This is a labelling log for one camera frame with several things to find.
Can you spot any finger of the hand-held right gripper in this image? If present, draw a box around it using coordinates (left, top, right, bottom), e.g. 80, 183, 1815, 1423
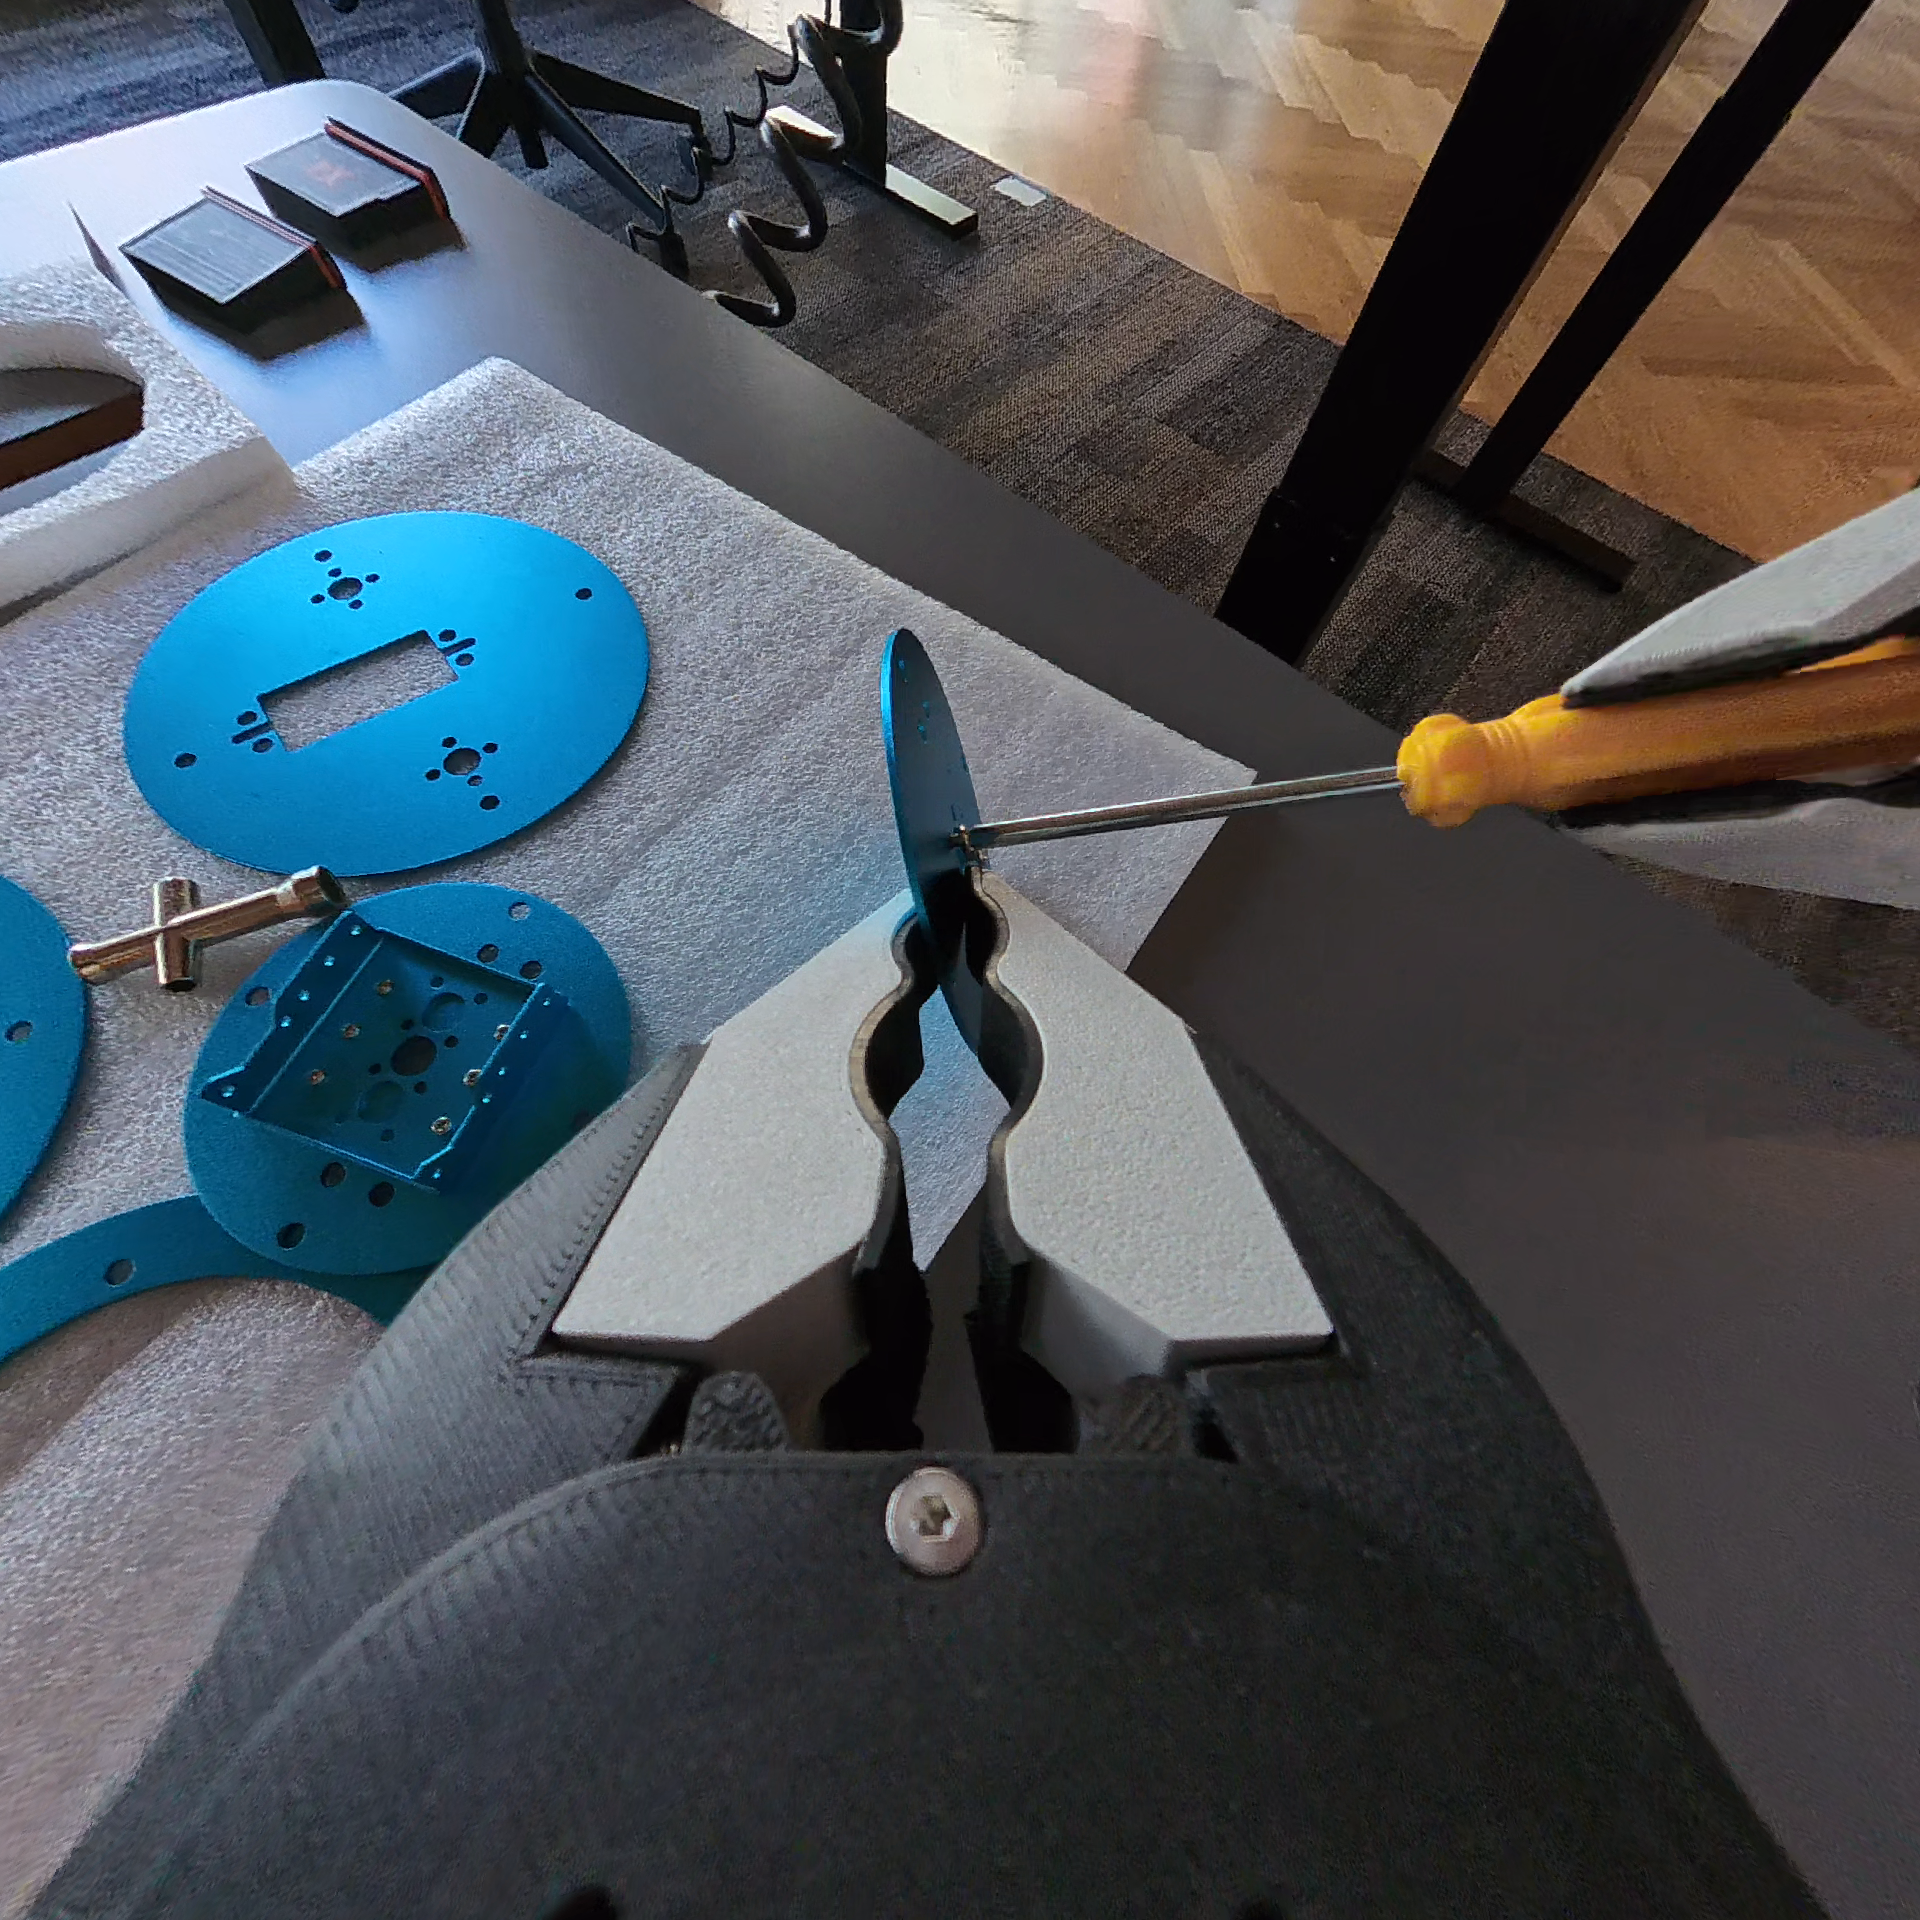
1558, 492, 1920, 710
1573, 783, 1920, 914

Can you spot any grey desk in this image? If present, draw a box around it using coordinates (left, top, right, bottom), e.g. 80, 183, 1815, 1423
0, 76, 1920, 1920

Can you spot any metal cross wrench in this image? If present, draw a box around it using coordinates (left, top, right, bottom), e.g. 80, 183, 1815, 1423
67, 864, 350, 996

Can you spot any blue disc with bracket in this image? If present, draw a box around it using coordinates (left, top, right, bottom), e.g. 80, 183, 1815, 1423
184, 876, 638, 1279

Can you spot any black desk leg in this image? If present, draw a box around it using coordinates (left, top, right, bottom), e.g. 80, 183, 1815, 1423
1410, 0, 1881, 589
766, 0, 986, 239
1213, 0, 1718, 667

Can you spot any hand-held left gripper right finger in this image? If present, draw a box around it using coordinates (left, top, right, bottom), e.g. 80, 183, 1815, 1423
967, 879, 1338, 1411

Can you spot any large blue round plate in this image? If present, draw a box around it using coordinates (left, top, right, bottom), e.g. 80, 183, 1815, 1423
124, 507, 657, 884

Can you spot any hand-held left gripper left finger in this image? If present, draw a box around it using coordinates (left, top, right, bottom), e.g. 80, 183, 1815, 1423
558, 879, 957, 1411

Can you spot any white foam frame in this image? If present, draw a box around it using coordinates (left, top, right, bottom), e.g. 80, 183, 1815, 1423
0, 255, 309, 619

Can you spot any small blue round plate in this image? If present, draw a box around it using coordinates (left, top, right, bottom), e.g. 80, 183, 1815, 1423
880, 624, 996, 1028

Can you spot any black star stand base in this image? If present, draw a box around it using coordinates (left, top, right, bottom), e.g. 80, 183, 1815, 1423
391, 0, 715, 248

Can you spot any white foam sheet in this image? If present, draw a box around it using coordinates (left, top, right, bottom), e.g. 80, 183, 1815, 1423
0, 352, 1260, 1920

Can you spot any black flat device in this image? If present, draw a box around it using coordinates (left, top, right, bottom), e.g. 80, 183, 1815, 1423
118, 186, 337, 330
246, 123, 456, 252

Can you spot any yellow handled screwdriver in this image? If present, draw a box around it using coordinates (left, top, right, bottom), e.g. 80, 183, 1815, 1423
960, 636, 1920, 853

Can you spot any black coiled cable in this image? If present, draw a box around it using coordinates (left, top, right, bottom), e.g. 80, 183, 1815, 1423
631, 0, 865, 336

